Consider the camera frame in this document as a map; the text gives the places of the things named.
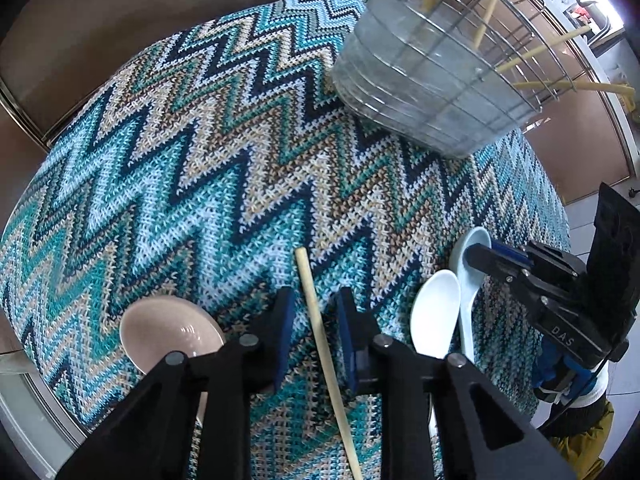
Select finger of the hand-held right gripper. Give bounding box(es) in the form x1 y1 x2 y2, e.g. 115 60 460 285
491 240 587 278
465 243 543 311

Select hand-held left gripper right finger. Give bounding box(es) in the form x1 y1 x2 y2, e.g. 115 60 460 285
334 287 578 480

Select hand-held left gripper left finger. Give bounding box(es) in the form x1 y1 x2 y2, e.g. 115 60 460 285
57 287 296 480

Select white ceramic spoon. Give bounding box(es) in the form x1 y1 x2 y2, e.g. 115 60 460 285
448 226 494 367
410 269 462 361

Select wire utensil holder basket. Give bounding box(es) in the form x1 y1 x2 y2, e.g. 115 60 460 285
330 0 589 159

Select person's right hand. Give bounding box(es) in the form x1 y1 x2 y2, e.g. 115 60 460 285
531 337 601 404

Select beige ceramic spoon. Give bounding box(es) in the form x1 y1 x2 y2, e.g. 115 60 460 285
119 295 226 426

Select yellow trousers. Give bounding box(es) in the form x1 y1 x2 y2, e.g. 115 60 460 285
537 400 617 480

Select zigzag knitted cloth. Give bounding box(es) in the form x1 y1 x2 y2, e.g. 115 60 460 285
0 0 572 480

